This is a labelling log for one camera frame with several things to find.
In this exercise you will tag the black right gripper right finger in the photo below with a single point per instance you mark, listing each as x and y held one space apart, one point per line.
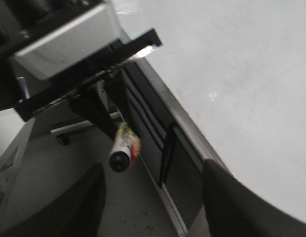
232 210

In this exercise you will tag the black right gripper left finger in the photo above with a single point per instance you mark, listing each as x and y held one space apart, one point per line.
75 213

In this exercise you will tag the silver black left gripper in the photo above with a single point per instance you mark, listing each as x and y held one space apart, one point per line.
71 50

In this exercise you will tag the taped white whiteboard marker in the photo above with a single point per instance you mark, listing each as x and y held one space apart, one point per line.
125 150

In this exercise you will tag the white whiteboard with grey frame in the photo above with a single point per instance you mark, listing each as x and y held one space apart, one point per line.
238 67

